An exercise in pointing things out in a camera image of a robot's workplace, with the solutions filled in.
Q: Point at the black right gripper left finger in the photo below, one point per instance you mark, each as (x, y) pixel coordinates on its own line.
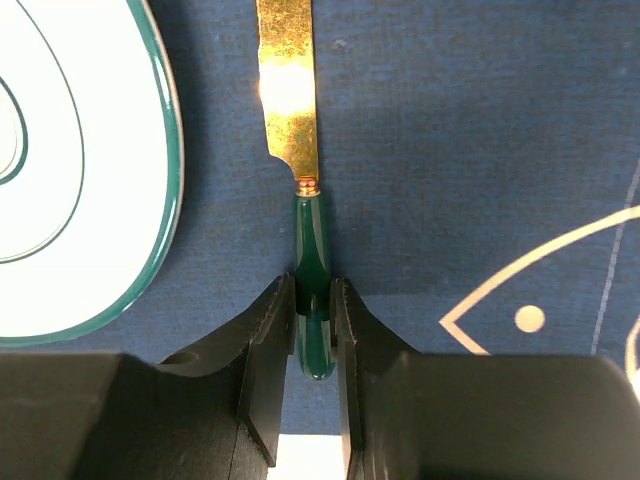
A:
(211, 410)

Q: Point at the blue cloth with gold script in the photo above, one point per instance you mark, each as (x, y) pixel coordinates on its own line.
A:
(479, 160)

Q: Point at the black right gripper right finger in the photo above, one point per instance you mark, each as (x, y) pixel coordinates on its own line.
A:
(405, 414)

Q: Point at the white plate black rings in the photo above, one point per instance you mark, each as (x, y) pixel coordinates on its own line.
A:
(75, 175)

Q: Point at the gold knife green handle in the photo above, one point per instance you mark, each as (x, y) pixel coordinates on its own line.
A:
(287, 91)

